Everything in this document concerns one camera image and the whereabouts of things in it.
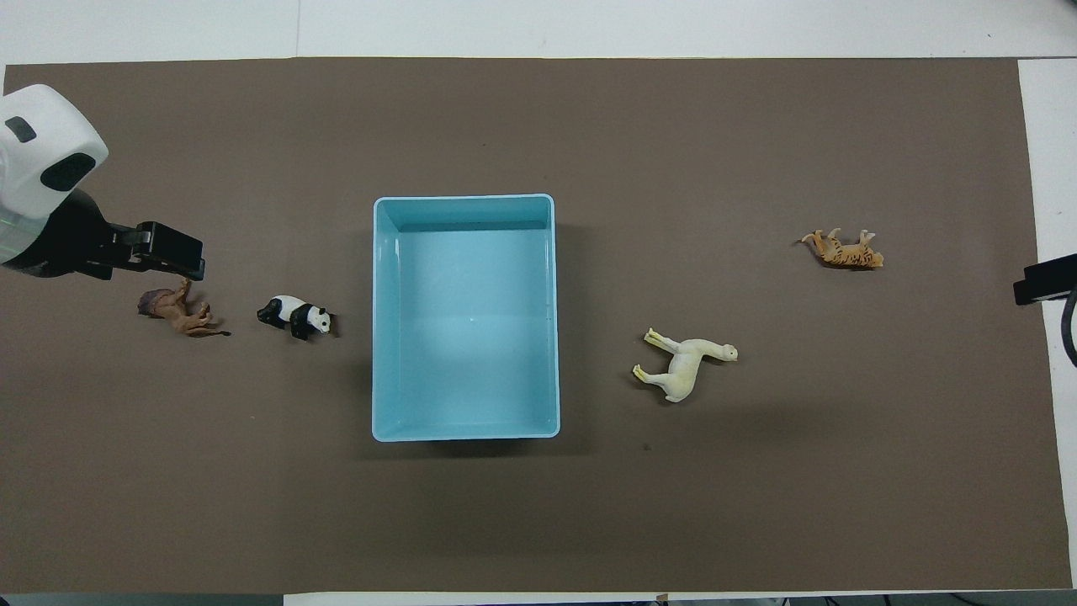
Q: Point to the light blue storage box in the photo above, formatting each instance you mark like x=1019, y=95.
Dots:
x=471, y=337

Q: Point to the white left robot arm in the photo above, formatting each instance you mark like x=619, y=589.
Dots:
x=42, y=135

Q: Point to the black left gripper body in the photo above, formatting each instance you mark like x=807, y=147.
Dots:
x=71, y=240

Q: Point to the brown table mat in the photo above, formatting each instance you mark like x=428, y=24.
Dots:
x=252, y=471

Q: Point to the black white panda toy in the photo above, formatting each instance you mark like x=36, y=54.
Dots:
x=294, y=313

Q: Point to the brown lion toy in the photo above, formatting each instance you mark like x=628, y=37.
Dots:
x=177, y=310

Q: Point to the cream llama toy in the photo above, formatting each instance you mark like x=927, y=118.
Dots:
x=683, y=366

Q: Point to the orange striped tiger toy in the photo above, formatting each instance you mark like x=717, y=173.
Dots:
x=846, y=252

